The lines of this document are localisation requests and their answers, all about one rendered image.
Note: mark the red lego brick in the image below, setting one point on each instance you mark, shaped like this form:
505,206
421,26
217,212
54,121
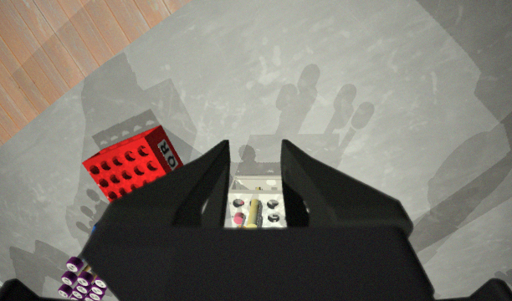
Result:
154,147

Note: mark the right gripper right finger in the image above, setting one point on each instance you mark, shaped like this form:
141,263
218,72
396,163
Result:
333,198

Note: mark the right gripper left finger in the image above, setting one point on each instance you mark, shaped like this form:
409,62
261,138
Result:
179,196

